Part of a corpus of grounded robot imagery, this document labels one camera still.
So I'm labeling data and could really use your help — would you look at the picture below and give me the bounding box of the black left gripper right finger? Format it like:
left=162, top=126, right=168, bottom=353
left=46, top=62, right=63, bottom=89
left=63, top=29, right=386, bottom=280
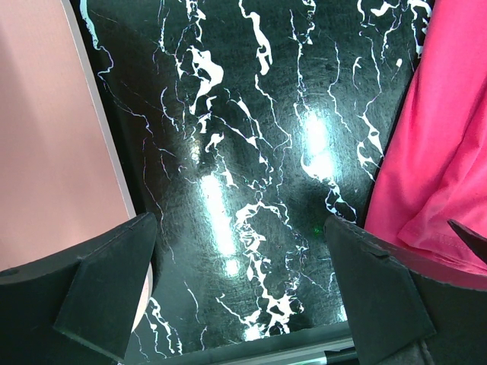
left=324, top=216, right=486, bottom=364

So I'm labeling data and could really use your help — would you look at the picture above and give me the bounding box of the red t shirt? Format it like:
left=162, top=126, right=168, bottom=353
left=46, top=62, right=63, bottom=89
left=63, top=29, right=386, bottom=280
left=364, top=1, right=486, bottom=275

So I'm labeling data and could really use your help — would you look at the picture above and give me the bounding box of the pink three tier shelf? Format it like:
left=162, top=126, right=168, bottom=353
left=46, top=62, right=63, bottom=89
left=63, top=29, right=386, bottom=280
left=0, top=0, right=155, bottom=332

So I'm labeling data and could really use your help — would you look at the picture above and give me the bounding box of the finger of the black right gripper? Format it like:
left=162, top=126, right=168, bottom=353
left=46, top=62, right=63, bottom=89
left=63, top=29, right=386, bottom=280
left=447, top=219, right=486, bottom=265

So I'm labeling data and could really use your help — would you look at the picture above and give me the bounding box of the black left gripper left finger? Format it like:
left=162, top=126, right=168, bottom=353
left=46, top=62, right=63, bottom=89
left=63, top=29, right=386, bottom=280
left=1, top=213, right=157, bottom=364

